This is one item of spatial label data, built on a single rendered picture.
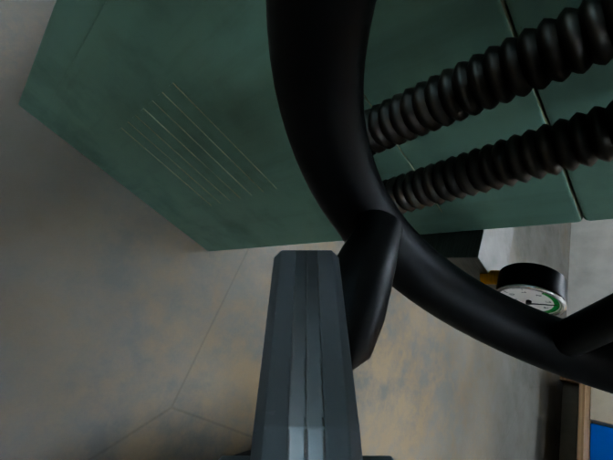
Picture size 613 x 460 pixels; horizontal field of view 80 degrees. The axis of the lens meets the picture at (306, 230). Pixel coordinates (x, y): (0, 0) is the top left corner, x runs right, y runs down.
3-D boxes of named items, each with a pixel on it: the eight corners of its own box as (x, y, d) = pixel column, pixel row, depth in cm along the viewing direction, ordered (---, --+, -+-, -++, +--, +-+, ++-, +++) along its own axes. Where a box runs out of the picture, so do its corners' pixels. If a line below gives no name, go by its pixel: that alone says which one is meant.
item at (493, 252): (410, 261, 45) (477, 259, 39) (434, 186, 51) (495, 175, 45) (440, 296, 49) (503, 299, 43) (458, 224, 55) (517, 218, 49)
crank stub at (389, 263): (343, 359, 10) (376, 390, 12) (401, 201, 13) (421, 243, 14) (277, 340, 12) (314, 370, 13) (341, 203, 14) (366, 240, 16)
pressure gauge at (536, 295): (466, 285, 39) (556, 287, 33) (472, 256, 41) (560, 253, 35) (487, 314, 42) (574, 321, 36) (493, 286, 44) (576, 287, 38)
